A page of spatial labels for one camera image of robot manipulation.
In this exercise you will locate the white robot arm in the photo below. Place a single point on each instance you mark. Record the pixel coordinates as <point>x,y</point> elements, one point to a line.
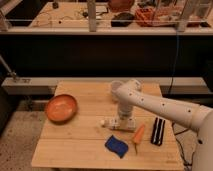
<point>197,118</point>

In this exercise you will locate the translucent plastic cup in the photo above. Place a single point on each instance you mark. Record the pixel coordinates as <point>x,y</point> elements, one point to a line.
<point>114,86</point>

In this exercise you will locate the white plastic bottle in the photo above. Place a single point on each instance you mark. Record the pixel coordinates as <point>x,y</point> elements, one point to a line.
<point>112,123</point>

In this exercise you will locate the black white striped eraser block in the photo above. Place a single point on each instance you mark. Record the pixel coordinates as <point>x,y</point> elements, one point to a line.
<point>158,132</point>

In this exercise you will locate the blue sponge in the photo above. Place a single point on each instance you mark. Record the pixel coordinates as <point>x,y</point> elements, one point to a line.
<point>117,146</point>

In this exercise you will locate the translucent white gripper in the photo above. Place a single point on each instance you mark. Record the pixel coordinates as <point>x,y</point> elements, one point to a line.
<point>127,123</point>

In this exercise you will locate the black object on shelf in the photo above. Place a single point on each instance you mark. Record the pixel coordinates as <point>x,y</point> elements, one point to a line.
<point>122,19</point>

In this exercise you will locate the orange wooden bowl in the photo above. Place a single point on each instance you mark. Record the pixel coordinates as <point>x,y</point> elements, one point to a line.
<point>61,108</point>

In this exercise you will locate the metal clamp bracket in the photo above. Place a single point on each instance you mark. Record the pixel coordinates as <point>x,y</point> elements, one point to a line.
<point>11,73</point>

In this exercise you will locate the orange basket on shelf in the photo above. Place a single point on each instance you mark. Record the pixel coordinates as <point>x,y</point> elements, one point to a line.
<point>150,17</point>

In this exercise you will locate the orange toy carrot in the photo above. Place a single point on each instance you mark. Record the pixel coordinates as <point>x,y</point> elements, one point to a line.
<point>138,136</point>

